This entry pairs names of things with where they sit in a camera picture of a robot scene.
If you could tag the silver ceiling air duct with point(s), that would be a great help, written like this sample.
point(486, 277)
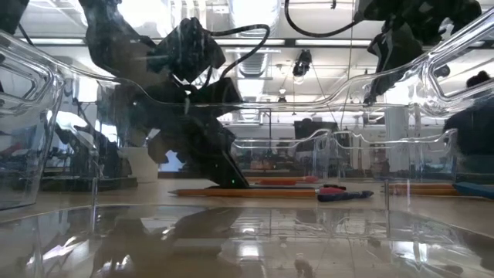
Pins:
point(252, 65)

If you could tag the dark blue crayon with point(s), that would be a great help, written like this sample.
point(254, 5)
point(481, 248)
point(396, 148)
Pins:
point(343, 196)

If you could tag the white room column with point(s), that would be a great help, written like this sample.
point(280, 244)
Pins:
point(401, 135)

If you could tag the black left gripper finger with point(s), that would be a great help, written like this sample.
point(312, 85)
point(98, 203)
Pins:
point(162, 148)
point(222, 173)

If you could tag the orange pencil with pink eraser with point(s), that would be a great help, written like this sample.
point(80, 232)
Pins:
point(424, 192)
point(270, 192)
point(312, 179)

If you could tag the person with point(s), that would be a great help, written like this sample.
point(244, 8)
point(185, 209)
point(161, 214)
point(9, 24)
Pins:
point(474, 131)

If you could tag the black ceiling camera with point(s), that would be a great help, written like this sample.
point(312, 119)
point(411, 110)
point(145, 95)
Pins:
point(302, 63)

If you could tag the dark monitor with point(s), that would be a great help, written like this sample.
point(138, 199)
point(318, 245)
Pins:
point(308, 129)

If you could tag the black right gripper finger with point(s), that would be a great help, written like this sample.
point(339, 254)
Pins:
point(393, 62)

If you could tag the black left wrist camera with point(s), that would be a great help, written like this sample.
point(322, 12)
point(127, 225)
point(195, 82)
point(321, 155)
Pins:
point(189, 50)

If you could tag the white plant pot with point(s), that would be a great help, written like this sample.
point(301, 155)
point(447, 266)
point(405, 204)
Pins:
point(141, 166)

